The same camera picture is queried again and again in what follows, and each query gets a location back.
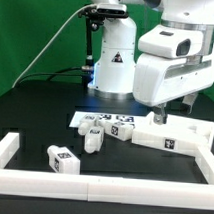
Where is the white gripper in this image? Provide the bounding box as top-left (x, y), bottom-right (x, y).
top-left (133, 44), bottom-right (214, 125)

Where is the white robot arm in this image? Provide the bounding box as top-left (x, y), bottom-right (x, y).
top-left (89, 0), bottom-right (214, 124)

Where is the white paper marker sheet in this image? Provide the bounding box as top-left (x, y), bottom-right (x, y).
top-left (69, 111), bottom-right (146, 128)

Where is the white U-shaped fence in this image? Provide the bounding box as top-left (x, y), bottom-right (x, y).
top-left (0, 133), bottom-right (214, 210)

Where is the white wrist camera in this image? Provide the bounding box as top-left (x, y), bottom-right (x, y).
top-left (138, 25), bottom-right (204, 58)

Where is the black cable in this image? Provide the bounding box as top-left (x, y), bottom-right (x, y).
top-left (15, 64), bottom-right (94, 90)

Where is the black camera on stand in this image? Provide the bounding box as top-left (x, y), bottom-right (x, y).
top-left (78, 3), bottom-right (128, 71)

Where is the white cable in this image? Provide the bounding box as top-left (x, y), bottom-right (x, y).
top-left (12, 1), bottom-right (97, 91)

